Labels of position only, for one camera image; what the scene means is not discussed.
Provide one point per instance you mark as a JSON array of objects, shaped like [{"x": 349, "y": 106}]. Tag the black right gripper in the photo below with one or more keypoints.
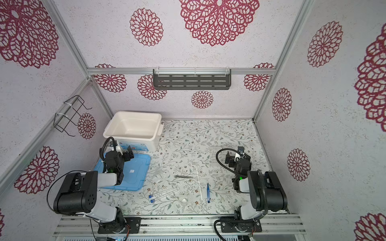
[{"x": 238, "y": 155}]

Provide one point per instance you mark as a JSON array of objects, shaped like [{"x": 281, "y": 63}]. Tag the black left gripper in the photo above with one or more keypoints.
[{"x": 126, "y": 154}]

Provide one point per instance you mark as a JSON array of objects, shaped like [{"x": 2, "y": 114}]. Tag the white plastic storage bin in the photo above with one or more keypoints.
[{"x": 139, "y": 130}]

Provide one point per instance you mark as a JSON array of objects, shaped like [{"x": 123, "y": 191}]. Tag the blue capped test tube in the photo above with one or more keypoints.
[
  {"x": 156, "y": 198},
  {"x": 165, "y": 191}
]

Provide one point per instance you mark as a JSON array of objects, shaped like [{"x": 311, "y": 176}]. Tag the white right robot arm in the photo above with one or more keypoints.
[{"x": 264, "y": 188}]

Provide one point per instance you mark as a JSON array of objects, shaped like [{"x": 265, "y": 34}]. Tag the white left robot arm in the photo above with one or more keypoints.
[{"x": 78, "y": 192}]

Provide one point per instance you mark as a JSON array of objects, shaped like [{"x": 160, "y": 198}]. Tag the blue plastic bin lid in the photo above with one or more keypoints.
[{"x": 135, "y": 172}]

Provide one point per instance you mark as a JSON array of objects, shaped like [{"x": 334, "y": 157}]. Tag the blue pen dropper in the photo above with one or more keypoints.
[{"x": 208, "y": 193}]

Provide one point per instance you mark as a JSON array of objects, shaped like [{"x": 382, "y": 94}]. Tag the white glass stirring rod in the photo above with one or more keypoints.
[{"x": 199, "y": 183}]

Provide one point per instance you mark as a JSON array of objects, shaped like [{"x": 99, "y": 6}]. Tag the metal tweezers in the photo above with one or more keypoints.
[{"x": 183, "y": 177}]

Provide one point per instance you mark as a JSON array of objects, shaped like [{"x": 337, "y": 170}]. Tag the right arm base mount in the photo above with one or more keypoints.
[{"x": 230, "y": 225}]

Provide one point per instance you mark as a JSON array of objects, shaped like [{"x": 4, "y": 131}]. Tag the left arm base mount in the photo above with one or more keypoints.
[{"x": 120, "y": 226}]

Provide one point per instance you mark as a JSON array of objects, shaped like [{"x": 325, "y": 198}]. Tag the black wire wall rack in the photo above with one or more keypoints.
[{"x": 66, "y": 117}]

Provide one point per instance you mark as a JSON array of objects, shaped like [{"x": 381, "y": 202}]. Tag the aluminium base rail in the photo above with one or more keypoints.
[{"x": 183, "y": 225}]

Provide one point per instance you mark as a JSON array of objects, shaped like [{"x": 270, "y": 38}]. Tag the grey wall shelf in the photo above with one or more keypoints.
[{"x": 192, "y": 80}]

